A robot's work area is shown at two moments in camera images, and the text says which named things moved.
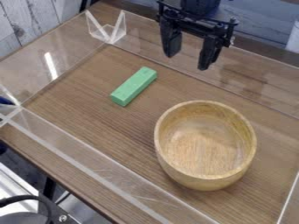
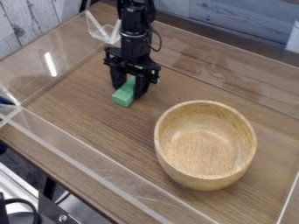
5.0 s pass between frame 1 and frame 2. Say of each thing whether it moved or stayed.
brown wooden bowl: stayed
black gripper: moved
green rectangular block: stayed
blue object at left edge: stayed
